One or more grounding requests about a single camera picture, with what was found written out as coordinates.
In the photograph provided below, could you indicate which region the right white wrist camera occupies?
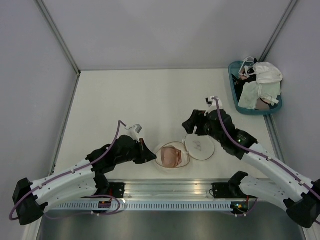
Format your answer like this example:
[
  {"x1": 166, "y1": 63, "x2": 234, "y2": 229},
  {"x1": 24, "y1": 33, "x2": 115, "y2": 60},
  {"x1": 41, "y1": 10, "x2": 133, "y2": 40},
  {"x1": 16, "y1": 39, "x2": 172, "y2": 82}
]
[{"x1": 204, "y1": 96, "x2": 224, "y2": 116}]

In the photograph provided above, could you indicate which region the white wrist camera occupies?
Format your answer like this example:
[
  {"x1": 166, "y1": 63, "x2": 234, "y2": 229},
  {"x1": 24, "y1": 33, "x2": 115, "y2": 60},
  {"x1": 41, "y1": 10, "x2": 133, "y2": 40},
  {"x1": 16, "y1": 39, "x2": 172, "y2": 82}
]
[
  {"x1": 204, "y1": 96, "x2": 224, "y2": 116},
  {"x1": 126, "y1": 124, "x2": 143, "y2": 141}
]

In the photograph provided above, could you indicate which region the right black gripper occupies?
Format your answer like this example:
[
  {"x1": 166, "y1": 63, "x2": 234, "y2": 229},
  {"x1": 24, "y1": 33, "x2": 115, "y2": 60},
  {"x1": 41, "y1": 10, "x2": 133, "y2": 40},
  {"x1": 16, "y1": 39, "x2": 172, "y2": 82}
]
[{"x1": 181, "y1": 109, "x2": 224, "y2": 143}]

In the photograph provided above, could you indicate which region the aluminium frame post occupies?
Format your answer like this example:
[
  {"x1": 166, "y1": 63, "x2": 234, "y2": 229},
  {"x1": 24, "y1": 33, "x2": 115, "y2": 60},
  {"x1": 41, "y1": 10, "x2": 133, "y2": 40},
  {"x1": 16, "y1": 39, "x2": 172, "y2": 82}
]
[
  {"x1": 259, "y1": 0, "x2": 300, "y2": 62},
  {"x1": 34, "y1": 0, "x2": 81, "y2": 77}
]

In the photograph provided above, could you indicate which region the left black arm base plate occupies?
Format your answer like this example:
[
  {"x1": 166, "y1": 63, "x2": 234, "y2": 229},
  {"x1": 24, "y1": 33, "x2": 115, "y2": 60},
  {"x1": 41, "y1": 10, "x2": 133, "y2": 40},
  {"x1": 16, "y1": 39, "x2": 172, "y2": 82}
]
[{"x1": 93, "y1": 182, "x2": 126, "y2": 199}]

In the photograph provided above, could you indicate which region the pale green cloth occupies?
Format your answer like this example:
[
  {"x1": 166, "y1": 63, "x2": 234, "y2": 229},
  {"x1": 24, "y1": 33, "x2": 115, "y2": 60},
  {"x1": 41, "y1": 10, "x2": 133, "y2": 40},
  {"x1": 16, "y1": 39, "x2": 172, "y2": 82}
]
[{"x1": 238, "y1": 81, "x2": 282, "y2": 110}]

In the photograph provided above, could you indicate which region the blue plastic basket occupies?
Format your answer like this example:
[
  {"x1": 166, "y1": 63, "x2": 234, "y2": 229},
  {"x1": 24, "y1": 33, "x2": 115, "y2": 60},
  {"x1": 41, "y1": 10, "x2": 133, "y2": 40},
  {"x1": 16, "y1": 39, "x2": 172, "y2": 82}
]
[{"x1": 228, "y1": 61, "x2": 283, "y2": 116}]

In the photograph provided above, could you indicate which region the left aluminium frame post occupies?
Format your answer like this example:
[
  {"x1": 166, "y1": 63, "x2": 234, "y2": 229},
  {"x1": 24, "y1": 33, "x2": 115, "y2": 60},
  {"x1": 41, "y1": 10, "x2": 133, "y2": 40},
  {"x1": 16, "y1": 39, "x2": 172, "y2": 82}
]
[{"x1": 34, "y1": 0, "x2": 81, "y2": 77}]

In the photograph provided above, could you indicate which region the black garment in basket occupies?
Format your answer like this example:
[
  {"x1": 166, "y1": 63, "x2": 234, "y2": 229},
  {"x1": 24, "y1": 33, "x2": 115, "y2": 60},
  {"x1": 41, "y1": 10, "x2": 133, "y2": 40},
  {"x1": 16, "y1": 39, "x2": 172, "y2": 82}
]
[{"x1": 231, "y1": 74, "x2": 257, "y2": 101}]

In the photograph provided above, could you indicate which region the right aluminium frame post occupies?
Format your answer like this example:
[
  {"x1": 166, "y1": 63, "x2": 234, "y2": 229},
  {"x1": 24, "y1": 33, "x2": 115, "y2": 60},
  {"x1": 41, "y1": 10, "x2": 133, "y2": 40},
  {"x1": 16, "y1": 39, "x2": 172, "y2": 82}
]
[{"x1": 259, "y1": 0, "x2": 300, "y2": 62}]

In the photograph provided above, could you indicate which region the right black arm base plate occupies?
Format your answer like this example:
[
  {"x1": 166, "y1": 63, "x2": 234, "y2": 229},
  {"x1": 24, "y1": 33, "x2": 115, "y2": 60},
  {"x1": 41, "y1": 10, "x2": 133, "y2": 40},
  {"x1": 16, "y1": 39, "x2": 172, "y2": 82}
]
[{"x1": 211, "y1": 182, "x2": 236, "y2": 199}]

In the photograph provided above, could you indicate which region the pink satin bra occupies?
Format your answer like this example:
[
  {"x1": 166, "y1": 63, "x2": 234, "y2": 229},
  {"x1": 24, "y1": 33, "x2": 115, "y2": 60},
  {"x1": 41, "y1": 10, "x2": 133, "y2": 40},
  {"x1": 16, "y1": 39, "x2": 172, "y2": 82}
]
[{"x1": 160, "y1": 146, "x2": 182, "y2": 169}]

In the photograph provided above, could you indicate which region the front aluminium rail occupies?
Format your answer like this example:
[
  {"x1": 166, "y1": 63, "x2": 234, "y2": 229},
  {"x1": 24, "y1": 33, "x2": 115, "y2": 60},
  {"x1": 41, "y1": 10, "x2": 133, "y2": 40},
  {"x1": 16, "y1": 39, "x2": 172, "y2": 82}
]
[{"x1": 74, "y1": 178, "x2": 308, "y2": 201}]

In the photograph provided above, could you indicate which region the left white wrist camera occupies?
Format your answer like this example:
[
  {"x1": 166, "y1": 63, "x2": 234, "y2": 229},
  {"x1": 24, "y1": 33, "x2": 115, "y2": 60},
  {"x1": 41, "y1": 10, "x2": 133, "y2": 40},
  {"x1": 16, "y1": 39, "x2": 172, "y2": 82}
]
[{"x1": 126, "y1": 124, "x2": 143, "y2": 141}]

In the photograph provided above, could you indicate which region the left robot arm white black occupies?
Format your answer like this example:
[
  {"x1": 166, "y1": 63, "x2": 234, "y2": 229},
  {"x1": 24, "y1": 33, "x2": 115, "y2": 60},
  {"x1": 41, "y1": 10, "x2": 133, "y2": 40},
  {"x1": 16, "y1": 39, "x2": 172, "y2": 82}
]
[{"x1": 9, "y1": 135, "x2": 157, "y2": 226}]

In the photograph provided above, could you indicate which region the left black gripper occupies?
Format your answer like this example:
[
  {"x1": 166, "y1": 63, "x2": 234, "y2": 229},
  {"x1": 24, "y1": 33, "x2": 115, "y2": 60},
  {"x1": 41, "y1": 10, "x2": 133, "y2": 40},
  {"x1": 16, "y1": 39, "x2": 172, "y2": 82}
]
[{"x1": 115, "y1": 138, "x2": 157, "y2": 165}]

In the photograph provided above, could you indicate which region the round white mesh laundry bag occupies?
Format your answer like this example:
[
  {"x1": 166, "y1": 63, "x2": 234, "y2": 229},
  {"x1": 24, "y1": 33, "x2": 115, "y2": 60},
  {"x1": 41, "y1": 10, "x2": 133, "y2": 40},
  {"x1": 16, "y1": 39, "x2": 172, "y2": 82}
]
[{"x1": 154, "y1": 134, "x2": 215, "y2": 175}]

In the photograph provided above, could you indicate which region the white bra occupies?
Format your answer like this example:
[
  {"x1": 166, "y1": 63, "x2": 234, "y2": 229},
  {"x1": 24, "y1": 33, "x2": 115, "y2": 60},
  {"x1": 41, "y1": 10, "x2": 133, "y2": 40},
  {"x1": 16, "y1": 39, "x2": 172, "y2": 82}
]
[{"x1": 238, "y1": 57, "x2": 283, "y2": 85}]

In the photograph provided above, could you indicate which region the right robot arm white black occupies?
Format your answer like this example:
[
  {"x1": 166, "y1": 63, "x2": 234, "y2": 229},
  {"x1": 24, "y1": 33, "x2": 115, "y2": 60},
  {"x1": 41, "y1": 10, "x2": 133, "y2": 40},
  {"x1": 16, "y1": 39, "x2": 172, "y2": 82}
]
[{"x1": 182, "y1": 109, "x2": 320, "y2": 229}]

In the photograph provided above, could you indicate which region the white slotted cable duct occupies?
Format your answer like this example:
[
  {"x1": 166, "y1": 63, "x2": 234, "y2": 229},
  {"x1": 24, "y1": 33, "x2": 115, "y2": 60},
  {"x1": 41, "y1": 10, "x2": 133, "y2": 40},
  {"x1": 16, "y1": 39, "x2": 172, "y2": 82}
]
[{"x1": 54, "y1": 200, "x2": 232, "y2": 212}]

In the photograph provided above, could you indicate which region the beige garment in basket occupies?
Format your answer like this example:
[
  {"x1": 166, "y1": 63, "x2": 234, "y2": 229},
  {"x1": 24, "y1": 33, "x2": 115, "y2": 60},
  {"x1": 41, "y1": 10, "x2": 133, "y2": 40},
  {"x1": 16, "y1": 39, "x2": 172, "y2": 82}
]
[{"x1": 255, "y1": 98, "x2": 271, "y2": 111}]

